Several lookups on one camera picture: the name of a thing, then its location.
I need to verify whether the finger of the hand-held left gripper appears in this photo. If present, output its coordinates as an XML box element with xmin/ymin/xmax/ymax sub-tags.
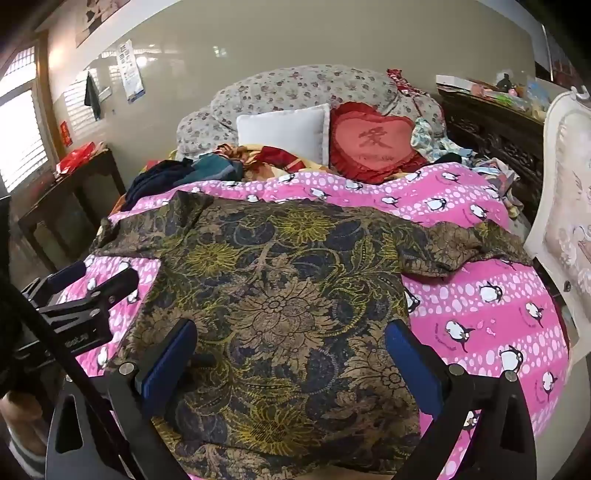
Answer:
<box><xmin>20</xmin><ymin>261</ymin><xmax>89</xmax><ymax>306</ymax></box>
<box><xmin>39</xmin><ymin>267</ymin><xmax>140</xmax><ymax>325</ymax></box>

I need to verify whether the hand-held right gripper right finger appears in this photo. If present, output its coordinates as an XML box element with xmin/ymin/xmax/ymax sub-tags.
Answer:
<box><xmin>384</xmin><ymin>319</ymin><xmax>539</xmax><ymax>480</ymax></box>

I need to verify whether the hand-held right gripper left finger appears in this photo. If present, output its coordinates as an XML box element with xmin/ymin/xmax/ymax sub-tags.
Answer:
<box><xmin>45</xmin><ymin>318</ymin><xmax>199</xmax><ymax>480</ymax></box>

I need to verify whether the brown floral patterned shirt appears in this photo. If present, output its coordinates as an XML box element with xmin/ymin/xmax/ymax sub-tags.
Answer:
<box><xmin>90</xmin><ymin>190</ymin><xmax>534</xmax><ymax>479</ymax></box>

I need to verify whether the person's left forearm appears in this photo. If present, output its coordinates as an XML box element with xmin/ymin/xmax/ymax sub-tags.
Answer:
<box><xmin>0</xmin><ymin>391</ymin><xmax>48</xmax><ymax>468</ymax></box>

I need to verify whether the dark blue clothes pile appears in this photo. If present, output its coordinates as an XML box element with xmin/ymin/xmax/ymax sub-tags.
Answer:
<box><xmin>124</xmin><ymin>157</ymin><xmax>199</xmax><ymax>210</ymax></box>

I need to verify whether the dark wooden side table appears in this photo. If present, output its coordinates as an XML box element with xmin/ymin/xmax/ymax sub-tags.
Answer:
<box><xmin>17</xmin><ymin>147</ymin><xmax>127</xmax><ymax>273</ymax></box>

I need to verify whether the pink penguin print blanket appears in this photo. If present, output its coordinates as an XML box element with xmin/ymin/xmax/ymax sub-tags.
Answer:
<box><xmin>55</xmin><ymin>162</ymin><xmax>573</xmax><ymax>480</ymax></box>

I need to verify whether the teal cloth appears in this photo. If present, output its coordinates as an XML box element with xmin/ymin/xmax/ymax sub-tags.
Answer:
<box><xmin>191</xmin><ymin>153</ymin><xmax>244</xmax><ymax>184</ymax></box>

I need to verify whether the dark green hanging cloth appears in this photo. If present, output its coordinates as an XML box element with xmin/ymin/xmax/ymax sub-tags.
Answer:
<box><xmin>84</xmin><ymin>71</ymin><xmax>103</xmax><ymax>122</ymax></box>

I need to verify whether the pale patterned garment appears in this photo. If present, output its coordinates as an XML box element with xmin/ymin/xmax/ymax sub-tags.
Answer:
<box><xmin>471</xmin><ymin>157</ymin><xmax>519</xmax><ymax>219</ymax></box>

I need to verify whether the red and yellow cloth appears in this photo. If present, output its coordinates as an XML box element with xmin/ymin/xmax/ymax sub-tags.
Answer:
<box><xmin>217</xmin><ymin>144</ymin><xmax>324</xmax><ymax>181</ymax></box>

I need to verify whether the red heart-shaped pillow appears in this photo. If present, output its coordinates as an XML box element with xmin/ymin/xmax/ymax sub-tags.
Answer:
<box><xmin>329</xmin><ymin>102</ymin><xmax>430</xmax><ymax>184</ymax></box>

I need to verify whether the light blue patterned cloth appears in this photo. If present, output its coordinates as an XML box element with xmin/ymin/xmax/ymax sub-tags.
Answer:
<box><xmin>411</xmin><ymin>117</ymin><xmax>476</xmax><ymax>162</ymax></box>

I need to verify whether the white square pillow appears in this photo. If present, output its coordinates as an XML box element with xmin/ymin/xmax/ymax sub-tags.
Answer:
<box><xmin>236</xmin><ymin>104</ymin><xmax>331</xmax><ymax>164</ymax></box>

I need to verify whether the dark carved wooden cabinet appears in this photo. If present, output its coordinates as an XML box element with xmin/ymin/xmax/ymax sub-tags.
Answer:
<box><xmin>438</xmin><ymin>87</ymin><xmax>548</xmax><ymax>237</ymax></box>

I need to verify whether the red patterned cloth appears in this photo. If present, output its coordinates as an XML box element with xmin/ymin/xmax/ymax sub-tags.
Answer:
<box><xmin>387</xmin><ymin>68</ymin><xmax>432</xmax><ymax>99</ymax></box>

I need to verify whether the flat white box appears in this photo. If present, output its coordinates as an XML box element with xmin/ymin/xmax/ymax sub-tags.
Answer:
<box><xmin>435</xmin><ymin>74</ymin><xmax>477</xmax><ymax>89</ymax></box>

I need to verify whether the pile of colourful small items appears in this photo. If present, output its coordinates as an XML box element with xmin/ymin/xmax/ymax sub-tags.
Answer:
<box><xmin>475</xmin><ymin>71</ymin><xmax>553</xmax><ymax>112</ymax></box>

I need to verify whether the white wall calendar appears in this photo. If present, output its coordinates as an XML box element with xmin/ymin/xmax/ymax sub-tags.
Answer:
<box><xmin>115</xmin><ymin>39</ymin><xmax>147</xmax><ymax>103</ymax></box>

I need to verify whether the framed wall picture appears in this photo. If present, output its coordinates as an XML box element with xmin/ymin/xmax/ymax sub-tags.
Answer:
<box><xmin>74</xmin><ymin>0</ymin><xmax>136</xmax><ymax>48</ymax></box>

